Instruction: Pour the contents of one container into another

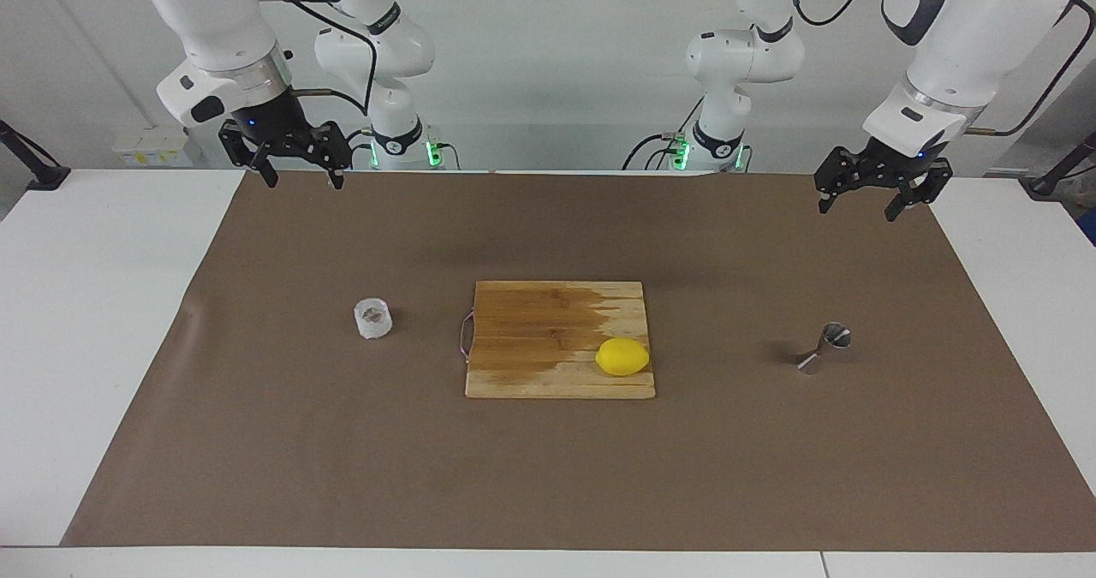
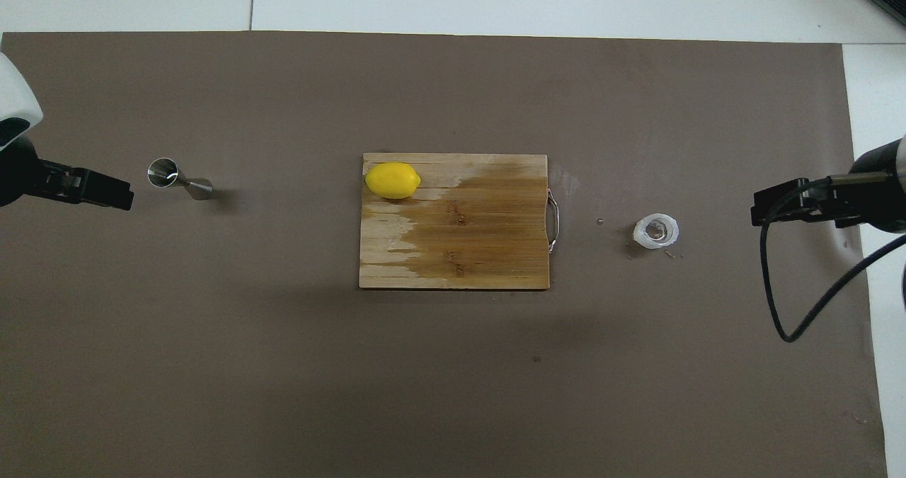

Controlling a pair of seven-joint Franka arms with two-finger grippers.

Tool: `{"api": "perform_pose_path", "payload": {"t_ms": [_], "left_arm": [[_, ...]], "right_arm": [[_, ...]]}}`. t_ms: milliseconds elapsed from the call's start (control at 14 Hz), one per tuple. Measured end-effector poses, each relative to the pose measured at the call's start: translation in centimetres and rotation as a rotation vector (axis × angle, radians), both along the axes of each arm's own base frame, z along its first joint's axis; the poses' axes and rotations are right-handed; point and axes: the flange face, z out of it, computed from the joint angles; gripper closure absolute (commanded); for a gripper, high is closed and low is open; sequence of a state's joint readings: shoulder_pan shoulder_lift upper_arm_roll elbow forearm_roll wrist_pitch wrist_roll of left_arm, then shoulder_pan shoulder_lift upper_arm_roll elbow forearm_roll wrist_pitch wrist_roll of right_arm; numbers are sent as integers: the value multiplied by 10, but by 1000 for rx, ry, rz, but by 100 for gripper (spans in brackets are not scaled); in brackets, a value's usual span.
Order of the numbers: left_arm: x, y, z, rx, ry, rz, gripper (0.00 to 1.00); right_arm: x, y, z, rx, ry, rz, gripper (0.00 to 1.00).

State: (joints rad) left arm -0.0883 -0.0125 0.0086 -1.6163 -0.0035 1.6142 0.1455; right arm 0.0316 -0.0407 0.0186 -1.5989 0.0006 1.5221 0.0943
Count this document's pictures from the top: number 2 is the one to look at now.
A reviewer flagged steel double jigger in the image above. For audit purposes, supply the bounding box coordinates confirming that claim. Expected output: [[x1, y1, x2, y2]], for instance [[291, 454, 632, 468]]
[[147, 157, 214, 201]]

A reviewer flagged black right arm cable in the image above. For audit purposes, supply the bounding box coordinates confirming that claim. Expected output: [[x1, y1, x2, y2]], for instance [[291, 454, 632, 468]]
[[759, 177, 906, 343]]

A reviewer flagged brown table mat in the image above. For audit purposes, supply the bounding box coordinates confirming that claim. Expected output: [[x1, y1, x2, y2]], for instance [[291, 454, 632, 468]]
[[0, 30, 889, 478]]

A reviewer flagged yellow lemon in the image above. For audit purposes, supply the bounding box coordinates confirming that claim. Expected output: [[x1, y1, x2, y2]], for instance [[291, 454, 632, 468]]
[[365, 161, 422, 200]]

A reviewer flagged clear plastic cup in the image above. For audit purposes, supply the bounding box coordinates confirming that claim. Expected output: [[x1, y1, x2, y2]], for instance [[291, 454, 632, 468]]
[[632, 212, 681, 251]]

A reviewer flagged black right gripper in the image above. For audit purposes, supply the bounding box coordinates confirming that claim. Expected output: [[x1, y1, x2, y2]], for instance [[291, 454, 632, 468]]
[[750, 138, 903, 234]]

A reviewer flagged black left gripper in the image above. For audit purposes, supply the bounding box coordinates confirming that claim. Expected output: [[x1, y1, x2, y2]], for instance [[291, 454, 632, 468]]
[[0, 137, 134, 212]]

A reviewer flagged wooden cutting board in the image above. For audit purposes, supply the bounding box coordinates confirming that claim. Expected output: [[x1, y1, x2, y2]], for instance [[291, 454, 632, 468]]
[[359, 153, 562, 291]]

